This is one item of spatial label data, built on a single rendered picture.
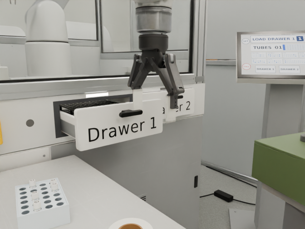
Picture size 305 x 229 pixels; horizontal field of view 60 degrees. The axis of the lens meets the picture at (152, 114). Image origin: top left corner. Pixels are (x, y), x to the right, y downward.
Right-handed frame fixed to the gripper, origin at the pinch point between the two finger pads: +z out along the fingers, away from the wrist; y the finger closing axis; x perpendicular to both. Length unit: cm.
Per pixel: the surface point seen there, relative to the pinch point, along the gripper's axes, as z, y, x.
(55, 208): 11.4, -10.0, 30.6
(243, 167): 81, 64, -160
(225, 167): 86, 82, -159
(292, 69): -9, 4, -91
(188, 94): 0.7, 23.3, -38.8
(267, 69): -9, 13, -84
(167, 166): 31.0, 24.9, -28.9
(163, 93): -1.0, 23.3, -24.5
